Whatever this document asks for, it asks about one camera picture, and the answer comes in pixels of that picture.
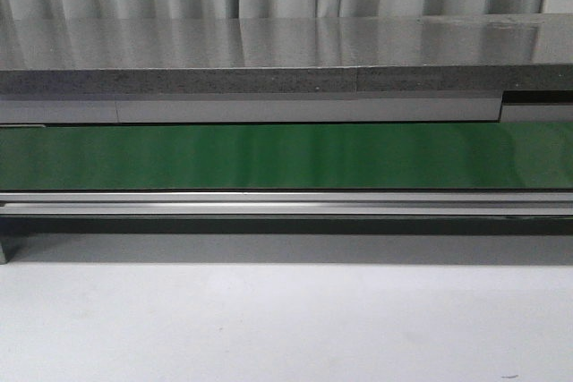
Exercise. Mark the grey stone counter slab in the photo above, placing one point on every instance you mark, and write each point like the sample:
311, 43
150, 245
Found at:
485, 68

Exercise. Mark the green conveyor belt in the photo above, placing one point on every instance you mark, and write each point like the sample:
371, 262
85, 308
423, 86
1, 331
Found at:
288, 156

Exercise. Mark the aluminium conveyor frame rail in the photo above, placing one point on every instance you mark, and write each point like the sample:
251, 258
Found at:
398, 227

